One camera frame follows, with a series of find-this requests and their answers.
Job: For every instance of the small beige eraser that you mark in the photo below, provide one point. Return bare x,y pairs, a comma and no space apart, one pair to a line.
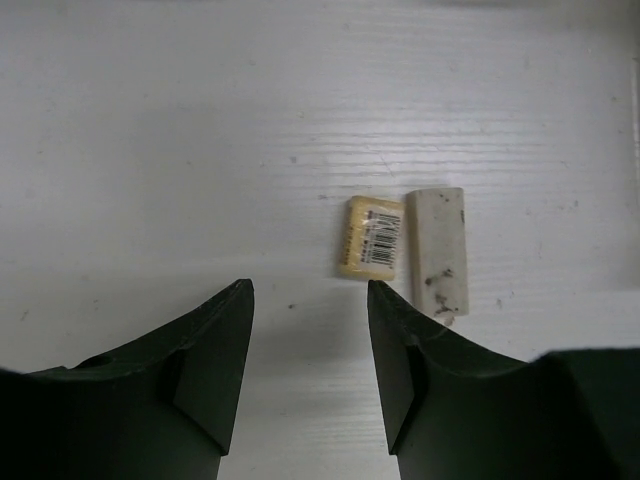
372,234

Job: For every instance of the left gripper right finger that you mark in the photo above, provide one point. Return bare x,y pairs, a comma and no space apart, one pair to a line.
453,409

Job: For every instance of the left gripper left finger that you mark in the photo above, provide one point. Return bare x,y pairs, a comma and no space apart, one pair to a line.
162,406

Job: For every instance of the small white eraser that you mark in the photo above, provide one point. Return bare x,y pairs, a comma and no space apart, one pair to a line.
438,253

